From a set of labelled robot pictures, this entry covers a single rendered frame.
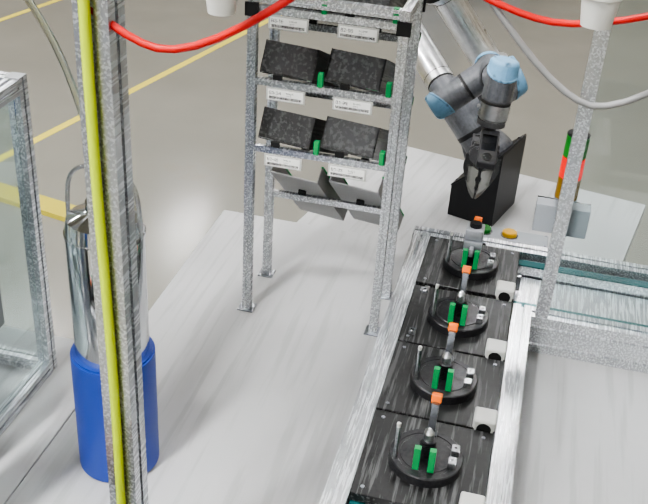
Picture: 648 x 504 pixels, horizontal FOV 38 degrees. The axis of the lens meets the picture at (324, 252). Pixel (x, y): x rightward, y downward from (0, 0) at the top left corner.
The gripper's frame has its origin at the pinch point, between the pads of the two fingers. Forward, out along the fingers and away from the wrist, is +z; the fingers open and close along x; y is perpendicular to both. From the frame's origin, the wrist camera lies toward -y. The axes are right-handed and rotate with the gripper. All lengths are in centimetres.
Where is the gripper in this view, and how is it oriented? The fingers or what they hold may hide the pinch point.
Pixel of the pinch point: (474, 194)
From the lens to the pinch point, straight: 247.1
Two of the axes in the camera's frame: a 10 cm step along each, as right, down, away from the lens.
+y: 1.8, -4.3, 8.8
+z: -1.4, 8.8, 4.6
